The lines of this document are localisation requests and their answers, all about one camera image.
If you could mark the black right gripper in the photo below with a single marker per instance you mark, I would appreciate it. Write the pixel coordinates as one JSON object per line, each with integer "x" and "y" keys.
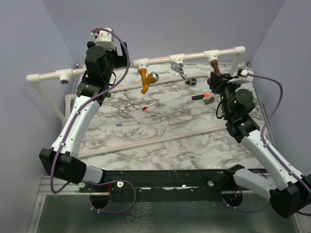
{"x": 216, "y": 81}

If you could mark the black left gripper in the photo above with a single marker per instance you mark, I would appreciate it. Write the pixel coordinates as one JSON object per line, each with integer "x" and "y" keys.
{"x": 121, "y": 60}

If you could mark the brown water faucet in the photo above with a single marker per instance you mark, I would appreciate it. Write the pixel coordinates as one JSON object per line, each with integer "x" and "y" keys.
{"x": 215, "y": 67}

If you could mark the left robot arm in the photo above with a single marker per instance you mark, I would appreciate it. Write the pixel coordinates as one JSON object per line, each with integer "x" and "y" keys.
{"x": 61, "y": 159}

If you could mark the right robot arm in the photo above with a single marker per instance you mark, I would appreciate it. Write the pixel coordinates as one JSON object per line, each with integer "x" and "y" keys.
{"x": 287, "y": 190}

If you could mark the orange water faucet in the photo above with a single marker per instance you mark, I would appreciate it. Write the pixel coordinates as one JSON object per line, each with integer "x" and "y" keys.
{"x": 147, "y": 80}

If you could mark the grey silver water faucet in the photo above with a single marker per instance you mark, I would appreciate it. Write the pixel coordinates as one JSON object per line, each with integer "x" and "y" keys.
{"x": 179, "y": 69}

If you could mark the black orange highlighter marker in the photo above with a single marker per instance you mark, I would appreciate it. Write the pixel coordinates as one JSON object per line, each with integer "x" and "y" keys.
{"x": 200, "y": 97}

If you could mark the beige mini stapler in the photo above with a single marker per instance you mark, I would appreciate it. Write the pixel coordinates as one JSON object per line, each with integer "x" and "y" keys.
{"x": 208, "y": 100}

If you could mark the red white marker pen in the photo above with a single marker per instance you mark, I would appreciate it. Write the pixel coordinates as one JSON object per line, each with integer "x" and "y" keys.
{"x": 146, "y": 107}

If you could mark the purple white marker pen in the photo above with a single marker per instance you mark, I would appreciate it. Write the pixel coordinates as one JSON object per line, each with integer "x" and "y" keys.
{"x": 127, "y": 124}

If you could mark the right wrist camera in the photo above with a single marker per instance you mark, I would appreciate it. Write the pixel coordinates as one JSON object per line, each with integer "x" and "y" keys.
{"x": 243, "y": 76}

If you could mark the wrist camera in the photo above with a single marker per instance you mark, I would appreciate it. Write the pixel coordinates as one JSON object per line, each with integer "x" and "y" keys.
{"x": 103, "y": 39}
{"x": 243, "y": 76}

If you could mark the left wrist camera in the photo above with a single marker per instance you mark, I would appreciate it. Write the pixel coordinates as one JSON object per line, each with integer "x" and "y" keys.
{"x": 103, "y": 39}

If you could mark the dark grey hose nozzle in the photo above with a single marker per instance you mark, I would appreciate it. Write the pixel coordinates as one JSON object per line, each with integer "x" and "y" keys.
{"x": 191, "y": 82}

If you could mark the white pvc pipe frame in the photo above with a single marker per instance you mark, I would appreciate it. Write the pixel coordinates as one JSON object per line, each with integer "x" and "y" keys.
{"x": 65, "y": 75}

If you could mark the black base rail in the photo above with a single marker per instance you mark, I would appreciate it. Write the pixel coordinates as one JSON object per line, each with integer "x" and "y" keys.
{"x": 166, "y": 186}

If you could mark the aluminium table frame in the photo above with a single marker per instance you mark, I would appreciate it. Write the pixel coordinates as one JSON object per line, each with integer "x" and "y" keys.
{"x": 177, "y": 133}

